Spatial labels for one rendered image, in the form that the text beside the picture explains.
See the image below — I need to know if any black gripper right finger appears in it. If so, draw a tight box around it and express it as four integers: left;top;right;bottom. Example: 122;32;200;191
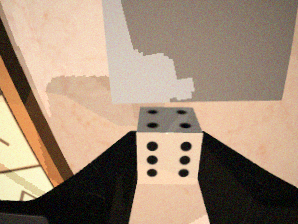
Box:
198;131;298;224

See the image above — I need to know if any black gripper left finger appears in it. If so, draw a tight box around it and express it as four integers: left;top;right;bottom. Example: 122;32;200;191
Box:
0;131;138;224

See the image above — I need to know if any beige die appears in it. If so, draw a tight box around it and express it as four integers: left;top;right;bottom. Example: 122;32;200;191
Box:
136;107;204;184

